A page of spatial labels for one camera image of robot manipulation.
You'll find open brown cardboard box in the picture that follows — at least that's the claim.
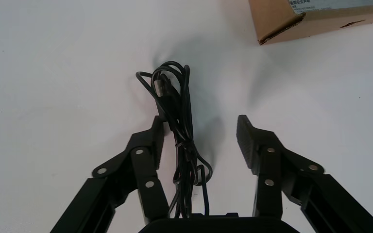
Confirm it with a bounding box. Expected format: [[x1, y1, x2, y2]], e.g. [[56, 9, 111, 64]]
[[248, 0, 373, 46]]

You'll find white printed instruction sheet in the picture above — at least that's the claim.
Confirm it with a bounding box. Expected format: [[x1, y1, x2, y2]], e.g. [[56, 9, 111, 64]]
[[288, 0, 373, 14]]

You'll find black wired mouse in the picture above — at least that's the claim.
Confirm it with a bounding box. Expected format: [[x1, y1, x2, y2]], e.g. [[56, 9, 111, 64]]
[[136, 61, 214, 219]]

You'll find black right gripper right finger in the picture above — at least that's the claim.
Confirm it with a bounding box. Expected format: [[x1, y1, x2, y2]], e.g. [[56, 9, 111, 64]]
[[236, 115, 373, 233]]

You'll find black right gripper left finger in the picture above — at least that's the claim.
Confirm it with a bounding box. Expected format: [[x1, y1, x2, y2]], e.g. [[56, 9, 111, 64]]
[[50, 116, 171, 233]]

